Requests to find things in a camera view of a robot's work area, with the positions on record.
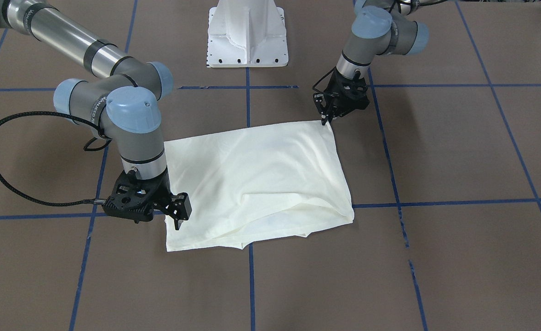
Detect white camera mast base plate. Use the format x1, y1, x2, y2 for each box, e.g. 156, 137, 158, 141
206, 0, 289, 68

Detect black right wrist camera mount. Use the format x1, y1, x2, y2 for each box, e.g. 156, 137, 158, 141
102, 170, 169, 223

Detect cream long-sleeve cat shirt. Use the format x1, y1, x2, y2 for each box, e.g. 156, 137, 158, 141
165, 121, 354, 252

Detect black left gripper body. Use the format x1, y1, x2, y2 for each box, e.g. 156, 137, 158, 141
313, 87, 349, 119

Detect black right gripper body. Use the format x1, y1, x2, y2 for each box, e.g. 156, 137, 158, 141
153, 182, 192, 221

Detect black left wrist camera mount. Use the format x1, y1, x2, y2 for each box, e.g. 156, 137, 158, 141
326, 70, 370, 113

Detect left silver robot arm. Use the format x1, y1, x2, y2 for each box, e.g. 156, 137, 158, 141
313, 0, 437, 125

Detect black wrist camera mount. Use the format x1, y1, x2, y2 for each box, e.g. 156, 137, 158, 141
326, 70, 370, 113
102, 170, 169, 223

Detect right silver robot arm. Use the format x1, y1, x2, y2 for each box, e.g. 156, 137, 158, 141
0, 0, 191, 230

